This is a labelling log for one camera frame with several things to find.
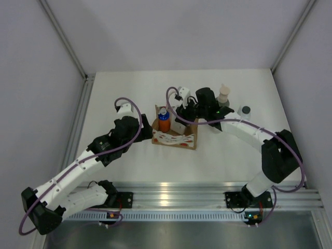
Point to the silver refill pouch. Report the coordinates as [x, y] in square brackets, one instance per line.
[215, 130]

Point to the aluminium mounting rail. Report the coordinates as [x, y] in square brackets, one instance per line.
[209, 196]

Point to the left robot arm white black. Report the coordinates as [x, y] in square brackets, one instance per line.
[48, 205]

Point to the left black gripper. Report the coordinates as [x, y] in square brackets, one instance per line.
[145, 132]

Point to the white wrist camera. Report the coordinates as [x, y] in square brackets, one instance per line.
[125, 109]
[182, 95]

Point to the burlap watermelon canvas bag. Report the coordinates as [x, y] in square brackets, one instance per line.
[188, 140]

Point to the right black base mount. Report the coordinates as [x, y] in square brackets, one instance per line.
[233, 199]

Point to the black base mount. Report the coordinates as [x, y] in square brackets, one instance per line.
[124, 200]
[233, 199]

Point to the left aluminium frame post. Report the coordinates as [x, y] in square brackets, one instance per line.
[62, 36]

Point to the right aluminium frame post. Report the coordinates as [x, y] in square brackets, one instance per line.
[300, 21]

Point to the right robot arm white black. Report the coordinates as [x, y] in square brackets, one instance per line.
[280, 156]

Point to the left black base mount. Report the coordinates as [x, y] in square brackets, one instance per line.
[124, 200]

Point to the white slotted cable duct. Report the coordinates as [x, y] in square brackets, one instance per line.
[168, 216]

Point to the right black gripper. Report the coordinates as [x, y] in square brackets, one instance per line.
[183, 113]

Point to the grey pump bottle beige cap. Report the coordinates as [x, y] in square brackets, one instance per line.
[222, 98]

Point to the aluminium frame post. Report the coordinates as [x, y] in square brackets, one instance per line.
[300, 21]
[62, 36]

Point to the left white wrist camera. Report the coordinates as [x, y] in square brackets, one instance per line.
[125, 109]

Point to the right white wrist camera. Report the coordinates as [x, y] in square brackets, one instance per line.
[182, 95]

